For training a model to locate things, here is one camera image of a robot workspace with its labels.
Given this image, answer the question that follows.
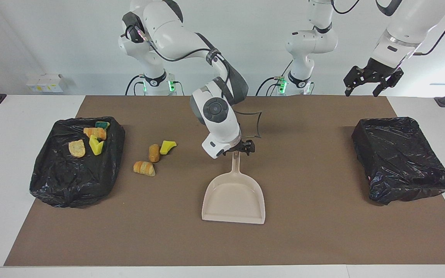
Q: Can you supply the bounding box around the small yellow sponge piece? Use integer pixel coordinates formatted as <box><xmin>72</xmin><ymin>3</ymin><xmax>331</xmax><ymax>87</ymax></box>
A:
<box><xmin>160</xmin><ymin>140</ymin><xmax>177</xmax><ymax>155</ymax></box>

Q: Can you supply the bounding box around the black left base cable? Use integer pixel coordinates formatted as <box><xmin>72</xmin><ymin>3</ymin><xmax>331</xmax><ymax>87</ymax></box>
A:
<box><xmin>255</xmin><ymin>60</ymin><xmax>294</xmax><ymax>96</ymax></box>

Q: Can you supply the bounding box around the pale bread chunk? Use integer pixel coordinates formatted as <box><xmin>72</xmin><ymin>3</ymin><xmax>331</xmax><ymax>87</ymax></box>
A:
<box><xmin>68</xmin><ymin>140</ymin><xmax>87</xmax><ymax>158</ymax></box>

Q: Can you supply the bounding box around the black bag lined bin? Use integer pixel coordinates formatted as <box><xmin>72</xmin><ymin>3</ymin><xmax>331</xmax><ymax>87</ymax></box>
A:
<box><xmin>352</xmin><ymin>117</ymin><xmax>445</xmax><ymax>205</ymax></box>
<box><xmin>29</xmin><ymin>116</ymin><xmax>126</xmax><ymax>209</ymax></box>

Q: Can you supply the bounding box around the black right base cable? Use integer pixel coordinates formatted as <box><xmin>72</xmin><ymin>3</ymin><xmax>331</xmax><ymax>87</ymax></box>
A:
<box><xmin>125</xmin><ymin>75</ymin><xmax>146</xmax><ymax>96</ymax></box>

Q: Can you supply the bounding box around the beige plastic dustpan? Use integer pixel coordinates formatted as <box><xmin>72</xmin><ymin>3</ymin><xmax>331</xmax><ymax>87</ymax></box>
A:
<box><xmin>201</xmin><ymin>151</ymin><xmax>266</xmax><ymax>225</ymax></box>

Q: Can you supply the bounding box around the black base cable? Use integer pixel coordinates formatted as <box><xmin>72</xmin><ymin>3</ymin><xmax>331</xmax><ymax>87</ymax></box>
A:
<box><xmin>255</xmin><ymin>60</ymin><xmax>294</xmax><ymax>96</ymax></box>
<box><xmin>125</xmin><ymin>75</ymin><xmax>146</xmax><ymax>96</ymax></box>

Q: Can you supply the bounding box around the brown table mat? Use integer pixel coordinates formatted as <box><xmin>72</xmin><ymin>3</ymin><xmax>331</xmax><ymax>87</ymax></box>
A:
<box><xmin>4</xmin><ymin>95</ymin><xmax>445</xmax><ymax>266</ymax></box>

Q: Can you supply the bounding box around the white socket box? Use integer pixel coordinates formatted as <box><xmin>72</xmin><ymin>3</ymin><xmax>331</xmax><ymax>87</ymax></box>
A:
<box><xmin>26</xmin><ymin>74</ymin><xmax>64</xmax><ymax>93</ymax></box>

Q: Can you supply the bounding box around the orange striped bread slice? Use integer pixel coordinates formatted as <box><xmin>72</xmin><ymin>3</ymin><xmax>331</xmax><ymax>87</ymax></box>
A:
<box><xmin>83</xmin><ymin>127</ymin><xmax>107</xmax><ymax>141</ymax></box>

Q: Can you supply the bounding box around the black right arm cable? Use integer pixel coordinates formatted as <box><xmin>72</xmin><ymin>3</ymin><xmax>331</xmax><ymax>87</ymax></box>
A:
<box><xmin>120</xmin><ymin>23</ymin><xmax>263</xmax><ymax>139</ymax></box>

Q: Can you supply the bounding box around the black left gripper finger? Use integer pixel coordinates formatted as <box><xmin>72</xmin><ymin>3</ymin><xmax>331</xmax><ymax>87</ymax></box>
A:
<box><xmin>343</xmin><ymin>68</ymin><xmax>366</xmax><ymax>97</ymax></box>
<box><xmin>373</xmin><ymin>68</ymin><xmax>404</xmax><ymax>97</ymax></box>

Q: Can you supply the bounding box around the yellow sponge block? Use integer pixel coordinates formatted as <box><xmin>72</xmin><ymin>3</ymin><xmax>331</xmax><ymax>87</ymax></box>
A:
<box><xmin>89</xmin><ymin>135</ymin><xmax>105</xmax><ymax>156</ymax></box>

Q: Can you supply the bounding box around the striped croissant piece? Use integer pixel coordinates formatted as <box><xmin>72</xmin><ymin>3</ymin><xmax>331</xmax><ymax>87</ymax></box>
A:
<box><xmin>133</xmin><ymin>161</ymin><xmax>156</xmax><ymax>177</ymax></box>

